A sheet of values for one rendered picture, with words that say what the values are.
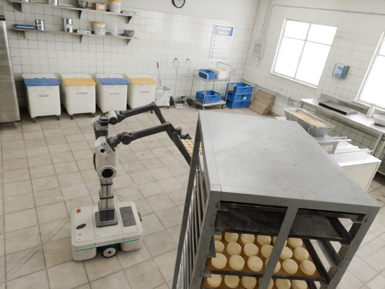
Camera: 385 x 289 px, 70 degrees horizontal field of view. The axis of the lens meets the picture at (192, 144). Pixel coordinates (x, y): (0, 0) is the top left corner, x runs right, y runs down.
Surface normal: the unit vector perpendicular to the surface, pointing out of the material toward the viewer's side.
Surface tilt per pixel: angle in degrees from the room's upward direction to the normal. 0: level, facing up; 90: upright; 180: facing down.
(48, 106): 93
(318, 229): 0
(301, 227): 0
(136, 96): 92
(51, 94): 91
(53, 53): 90
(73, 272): 0
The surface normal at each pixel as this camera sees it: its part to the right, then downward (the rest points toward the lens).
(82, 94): 0.53, 0.47
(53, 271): 0.14, -0.89
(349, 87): -0.84, 0.13
